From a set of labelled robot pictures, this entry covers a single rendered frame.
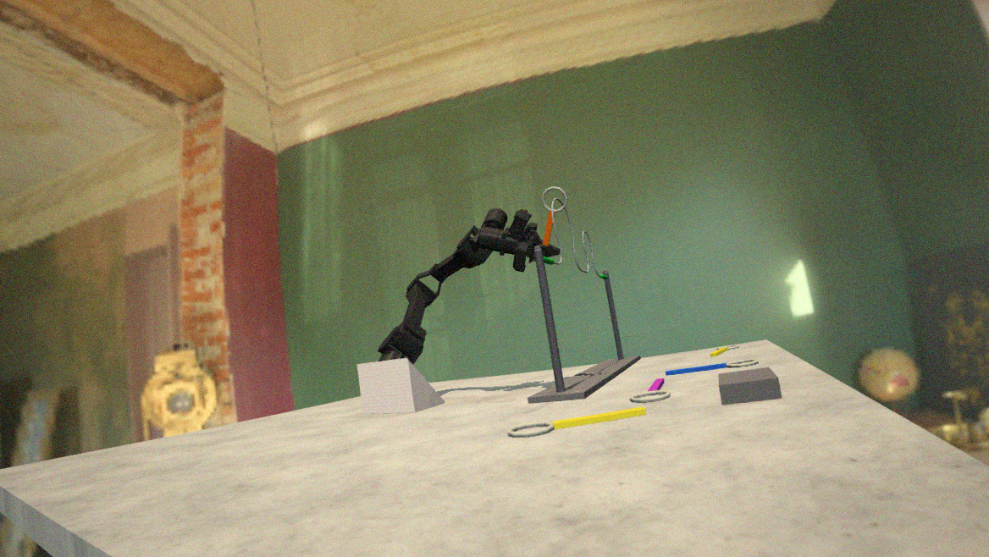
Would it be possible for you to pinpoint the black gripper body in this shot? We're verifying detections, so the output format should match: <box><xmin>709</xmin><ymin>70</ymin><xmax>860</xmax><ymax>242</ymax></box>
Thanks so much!
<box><xmin>496</xmin><ymin>222</ymin><xmax>538</xmax><ymax>272</ymax></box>

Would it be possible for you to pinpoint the orange bar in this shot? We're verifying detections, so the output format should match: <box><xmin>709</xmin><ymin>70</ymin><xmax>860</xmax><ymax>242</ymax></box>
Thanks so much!
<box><xmin>541</xmin><ymin>186</ymin><xmax>567</xmax><ymax>246</ymax></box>

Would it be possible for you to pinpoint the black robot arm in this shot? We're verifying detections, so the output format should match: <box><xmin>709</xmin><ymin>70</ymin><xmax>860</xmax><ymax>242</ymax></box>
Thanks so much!
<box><xmin>378</xmin><ymin>207</ymin><xmax>532</xmax><ymax>365</ymax></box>

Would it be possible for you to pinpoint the magenta handle with grey loop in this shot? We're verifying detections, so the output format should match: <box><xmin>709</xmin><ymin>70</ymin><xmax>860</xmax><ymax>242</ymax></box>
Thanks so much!
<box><xmin>629</xmin><ymin>378</ymin><xmax>670</xmax><ymax>402</ymax></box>

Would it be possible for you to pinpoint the blue handle with beige loop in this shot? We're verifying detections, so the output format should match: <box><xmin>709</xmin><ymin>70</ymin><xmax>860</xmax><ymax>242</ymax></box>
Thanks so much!
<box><xmin>666</xmin><ymin>359</ymin><xmax>759</xmax><ymax>375</ymax></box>

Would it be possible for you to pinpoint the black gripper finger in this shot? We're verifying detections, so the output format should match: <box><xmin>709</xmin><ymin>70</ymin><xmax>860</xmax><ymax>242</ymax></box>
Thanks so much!
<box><xmin>529</xmin><ymin>237</ymin><xmax>561</xmax><ymax>262</ymax></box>
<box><xmin>534</xmin><ymin>231</ymin><xmax>561</xmax><ymax>250</ymax></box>

